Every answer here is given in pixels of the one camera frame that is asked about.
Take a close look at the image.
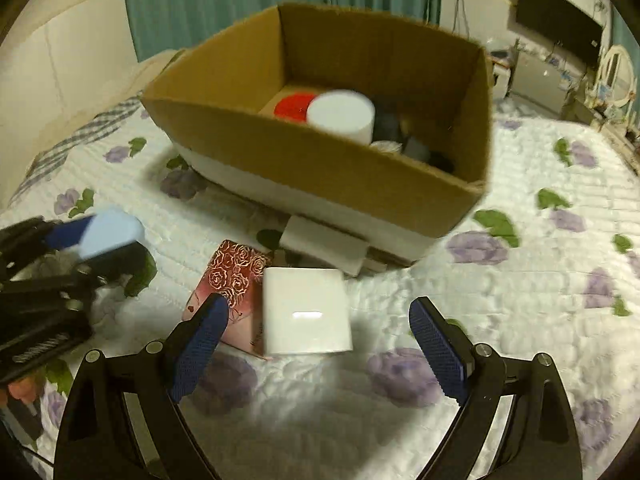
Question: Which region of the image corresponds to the white cabinet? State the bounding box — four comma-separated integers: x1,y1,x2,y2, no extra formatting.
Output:
492,50,587,117

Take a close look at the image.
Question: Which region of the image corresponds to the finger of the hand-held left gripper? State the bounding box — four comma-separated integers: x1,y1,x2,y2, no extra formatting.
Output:
0,242,151,293
0,216,99,263

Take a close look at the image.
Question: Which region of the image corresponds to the white cylindrical container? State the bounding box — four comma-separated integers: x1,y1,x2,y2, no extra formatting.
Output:
306,90,376,145

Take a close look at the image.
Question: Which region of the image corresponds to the teal curtain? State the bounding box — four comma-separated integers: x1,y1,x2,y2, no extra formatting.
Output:
120,0,444,63

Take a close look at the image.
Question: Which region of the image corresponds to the pink rose-patterned box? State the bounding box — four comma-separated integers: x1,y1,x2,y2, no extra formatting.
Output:
182,240,274,359

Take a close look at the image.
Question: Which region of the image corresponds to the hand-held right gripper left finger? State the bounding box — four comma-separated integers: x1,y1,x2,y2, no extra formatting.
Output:
54,294,231,480

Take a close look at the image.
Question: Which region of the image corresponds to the white oval vanity mirror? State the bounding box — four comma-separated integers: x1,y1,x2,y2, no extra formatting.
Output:
595,45,634,109

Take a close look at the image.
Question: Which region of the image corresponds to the light blue plastic block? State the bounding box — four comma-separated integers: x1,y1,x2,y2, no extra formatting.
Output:
77,210,146,260

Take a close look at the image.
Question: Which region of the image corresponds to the beige padded headboard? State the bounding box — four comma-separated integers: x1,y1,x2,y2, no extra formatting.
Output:
0,0,142,211

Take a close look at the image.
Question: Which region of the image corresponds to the black television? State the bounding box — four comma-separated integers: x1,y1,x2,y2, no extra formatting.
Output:
515,0,604,68

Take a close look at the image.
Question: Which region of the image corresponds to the person's left hand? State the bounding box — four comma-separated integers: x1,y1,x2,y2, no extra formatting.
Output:
0,377,40,413

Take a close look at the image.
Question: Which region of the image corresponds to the dark grey container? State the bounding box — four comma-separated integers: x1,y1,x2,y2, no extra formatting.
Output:
372,109,402,143

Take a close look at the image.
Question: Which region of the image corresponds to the small white flat box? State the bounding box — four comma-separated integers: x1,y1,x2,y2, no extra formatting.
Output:
279,215,371,277

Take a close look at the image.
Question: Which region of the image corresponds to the brown cardboard box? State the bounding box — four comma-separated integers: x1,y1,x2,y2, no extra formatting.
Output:
141,2,496,267

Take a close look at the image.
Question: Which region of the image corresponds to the plaid pillow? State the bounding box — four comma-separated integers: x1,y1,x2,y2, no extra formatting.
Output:
7,97,146,207

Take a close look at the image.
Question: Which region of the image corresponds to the red jar lid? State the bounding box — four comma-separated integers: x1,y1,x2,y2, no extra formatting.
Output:
274,92,318,123

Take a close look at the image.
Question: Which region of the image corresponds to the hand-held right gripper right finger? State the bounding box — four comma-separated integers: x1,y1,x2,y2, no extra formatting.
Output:
409,296,583,480

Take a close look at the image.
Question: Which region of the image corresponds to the white square box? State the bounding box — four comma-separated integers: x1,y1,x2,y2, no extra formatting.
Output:
262,266,354,358

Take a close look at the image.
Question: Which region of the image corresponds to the white floral bedspread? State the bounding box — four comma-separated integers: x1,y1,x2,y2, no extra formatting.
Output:
0,95,640,480

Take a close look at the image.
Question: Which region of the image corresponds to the small grey container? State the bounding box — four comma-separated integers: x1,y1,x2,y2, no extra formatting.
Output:
404,137,431,162

